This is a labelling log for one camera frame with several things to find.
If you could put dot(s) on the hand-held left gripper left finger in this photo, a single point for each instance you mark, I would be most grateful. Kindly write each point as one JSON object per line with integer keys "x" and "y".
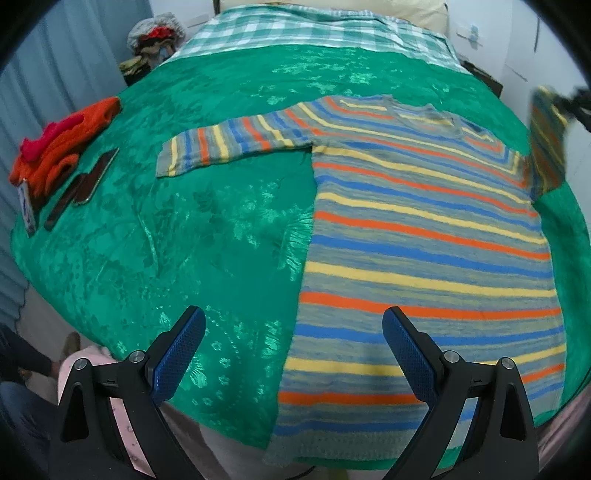
{"x": 179, "y": 357}

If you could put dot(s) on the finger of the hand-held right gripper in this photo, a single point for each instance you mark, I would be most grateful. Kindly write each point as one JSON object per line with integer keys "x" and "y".
{"x": 575, "y": 102}

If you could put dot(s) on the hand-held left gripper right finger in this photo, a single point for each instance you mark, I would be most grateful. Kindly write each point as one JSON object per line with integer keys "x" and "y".
{"x": 410, "y": 357}

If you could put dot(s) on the striped knit sweater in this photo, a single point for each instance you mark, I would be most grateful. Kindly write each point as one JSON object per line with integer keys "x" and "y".
{"x": 415, "y": 230}

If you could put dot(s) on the pile of dark clothes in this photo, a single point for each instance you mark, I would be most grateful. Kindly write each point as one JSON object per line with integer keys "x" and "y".
{"x": 143, "y": 60}

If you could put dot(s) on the pink bed sheet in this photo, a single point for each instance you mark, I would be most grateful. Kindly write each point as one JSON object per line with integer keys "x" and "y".
{"x": 87, "y": 359}

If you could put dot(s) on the dark wooden bedside furniture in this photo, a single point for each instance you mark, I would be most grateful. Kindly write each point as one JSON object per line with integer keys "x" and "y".
{"x": 485, "y": 78}

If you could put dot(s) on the beige slipper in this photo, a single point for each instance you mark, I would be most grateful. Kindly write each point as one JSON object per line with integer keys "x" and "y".
{"x": 71, "y": 344}

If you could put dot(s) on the green floral blanket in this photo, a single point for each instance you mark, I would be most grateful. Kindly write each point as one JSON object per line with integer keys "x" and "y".
{"x": 207, "y": 230}

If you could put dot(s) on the person's leg in jeans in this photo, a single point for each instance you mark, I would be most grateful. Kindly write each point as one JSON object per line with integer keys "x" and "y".
{"x": 23, "y": 415}

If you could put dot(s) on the cream pillow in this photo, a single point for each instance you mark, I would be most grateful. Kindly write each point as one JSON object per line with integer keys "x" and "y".
{"x": 425, "y": 14}

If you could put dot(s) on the smartphone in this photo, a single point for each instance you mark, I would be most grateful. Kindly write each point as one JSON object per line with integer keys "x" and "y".
{"x": 94, "y": 177}

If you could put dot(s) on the white card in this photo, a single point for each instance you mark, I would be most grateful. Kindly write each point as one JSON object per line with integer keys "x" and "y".
{"x": 27, "y": 207}

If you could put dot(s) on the orange knit garment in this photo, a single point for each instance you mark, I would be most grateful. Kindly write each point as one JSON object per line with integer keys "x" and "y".
{"x": 55, "y": 161}

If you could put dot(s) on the red knit garment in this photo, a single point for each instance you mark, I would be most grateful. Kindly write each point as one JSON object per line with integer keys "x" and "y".
{"x": 44, "y": 138}

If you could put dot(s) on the green checked bed sheet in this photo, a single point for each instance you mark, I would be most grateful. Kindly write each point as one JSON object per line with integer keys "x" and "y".
{"x": 300, "y": 32}

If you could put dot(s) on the grey-blue curtain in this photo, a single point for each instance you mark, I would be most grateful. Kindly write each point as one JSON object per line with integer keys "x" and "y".
{"x": 55, "y": 69}

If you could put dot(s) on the grey knitted hat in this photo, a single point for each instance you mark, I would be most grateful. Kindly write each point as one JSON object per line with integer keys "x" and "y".
{"x": 154, "y": 27}

